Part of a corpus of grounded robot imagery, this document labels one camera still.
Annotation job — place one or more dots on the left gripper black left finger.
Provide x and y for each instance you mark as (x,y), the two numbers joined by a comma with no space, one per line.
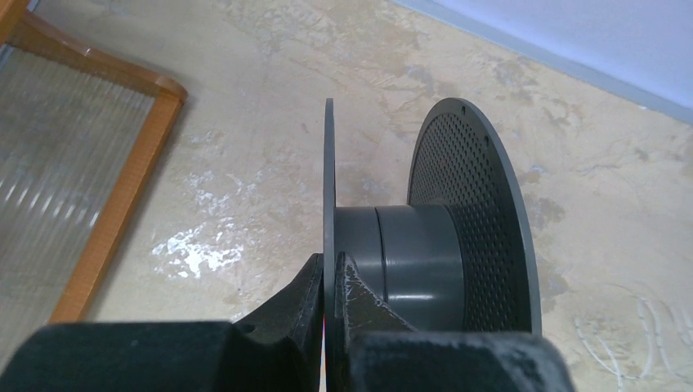
(277,347)

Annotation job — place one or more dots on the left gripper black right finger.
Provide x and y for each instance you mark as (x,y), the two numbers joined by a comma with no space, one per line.
(375,349)

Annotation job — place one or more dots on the black cable spool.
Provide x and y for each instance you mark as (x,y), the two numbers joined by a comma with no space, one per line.
(456,257)

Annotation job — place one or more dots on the wooden rack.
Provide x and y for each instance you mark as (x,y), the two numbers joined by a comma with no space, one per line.
(80,133)

